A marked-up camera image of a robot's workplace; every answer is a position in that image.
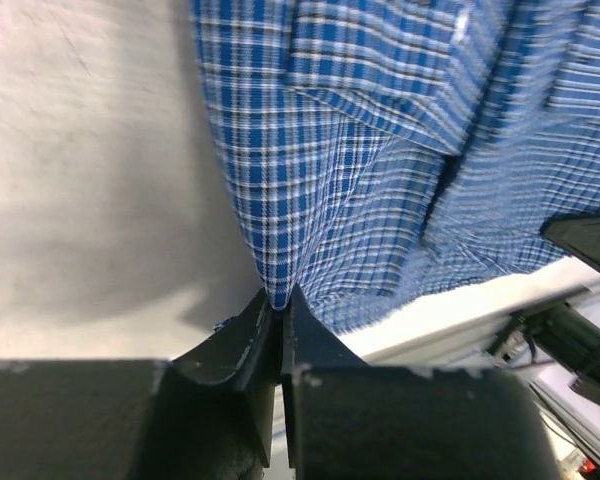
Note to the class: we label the blue checkered long sleeve shirt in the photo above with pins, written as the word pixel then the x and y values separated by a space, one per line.
pixel 379 151

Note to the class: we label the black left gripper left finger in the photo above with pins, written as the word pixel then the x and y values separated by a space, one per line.
pixel 204 415

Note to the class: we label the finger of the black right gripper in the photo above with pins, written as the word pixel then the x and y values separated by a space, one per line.
pixel 578 235

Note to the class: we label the aluminium front frame rail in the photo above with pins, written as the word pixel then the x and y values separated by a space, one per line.
pixel 573 421

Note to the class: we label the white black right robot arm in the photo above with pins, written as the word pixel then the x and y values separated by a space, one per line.
pixel 554 326

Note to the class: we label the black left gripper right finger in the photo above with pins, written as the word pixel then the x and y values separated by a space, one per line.
pixel 346 419

